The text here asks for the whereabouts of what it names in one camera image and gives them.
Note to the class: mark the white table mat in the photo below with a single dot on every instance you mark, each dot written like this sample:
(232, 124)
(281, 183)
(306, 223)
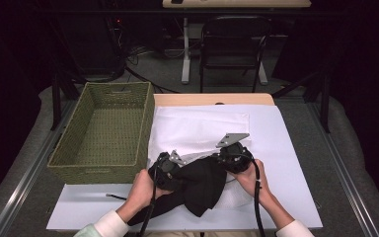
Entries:
(276, 138)

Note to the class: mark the white desk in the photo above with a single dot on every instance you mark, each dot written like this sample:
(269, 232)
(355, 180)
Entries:
(237, 4)

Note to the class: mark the white mesh laundry bag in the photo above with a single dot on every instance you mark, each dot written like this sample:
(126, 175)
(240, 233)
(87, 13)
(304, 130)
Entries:
(194, 128)

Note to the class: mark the metal rail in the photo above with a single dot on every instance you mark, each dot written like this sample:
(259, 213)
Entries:
(345, 177)
(23, 184)

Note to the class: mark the black folding chair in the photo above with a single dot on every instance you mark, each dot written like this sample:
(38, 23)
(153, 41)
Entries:
(233, 42)

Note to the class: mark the black garment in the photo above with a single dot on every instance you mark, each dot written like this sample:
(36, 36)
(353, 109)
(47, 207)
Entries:
(200, 184)

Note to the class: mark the person's left hand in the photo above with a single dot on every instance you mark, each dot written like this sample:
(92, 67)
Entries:
(141, 197)

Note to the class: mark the green woven basket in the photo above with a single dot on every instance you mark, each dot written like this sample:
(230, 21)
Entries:
(112, 131)

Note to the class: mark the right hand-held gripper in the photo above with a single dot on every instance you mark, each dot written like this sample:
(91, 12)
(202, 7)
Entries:
(237, 159)

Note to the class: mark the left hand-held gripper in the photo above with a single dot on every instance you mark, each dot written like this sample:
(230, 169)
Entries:
(164, 171)

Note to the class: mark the person's right hand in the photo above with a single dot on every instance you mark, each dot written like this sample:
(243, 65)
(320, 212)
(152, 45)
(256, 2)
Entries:
(248, 182)

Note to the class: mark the dark equipment cabinet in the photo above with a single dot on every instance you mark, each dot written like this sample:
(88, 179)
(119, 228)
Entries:
(92, 39)

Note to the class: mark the black stand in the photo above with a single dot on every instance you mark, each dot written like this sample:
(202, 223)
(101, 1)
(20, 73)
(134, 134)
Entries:
(325, 108)
(56, 105)

